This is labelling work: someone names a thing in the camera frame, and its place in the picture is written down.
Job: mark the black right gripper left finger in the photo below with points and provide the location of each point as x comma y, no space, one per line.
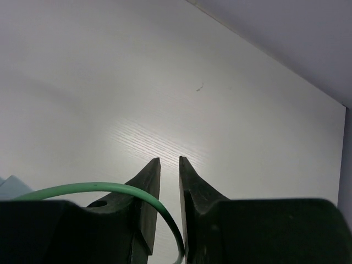
116,228

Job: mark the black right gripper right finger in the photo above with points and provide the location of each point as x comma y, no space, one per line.
220,230

